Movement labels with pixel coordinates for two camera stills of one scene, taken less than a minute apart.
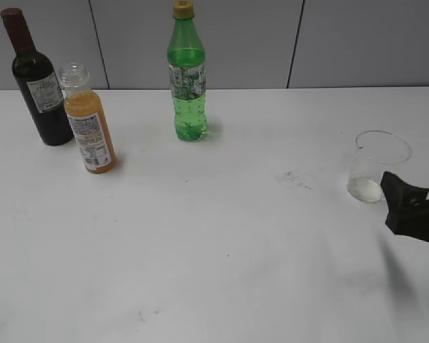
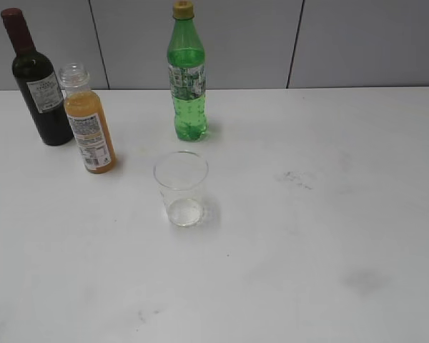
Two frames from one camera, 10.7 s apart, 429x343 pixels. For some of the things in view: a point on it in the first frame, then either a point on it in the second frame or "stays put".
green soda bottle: (186, 61) stays put
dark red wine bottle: (37, 84) stays put
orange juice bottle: (84, 107) stays put
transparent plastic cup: (376, 151) -> (180, 176)
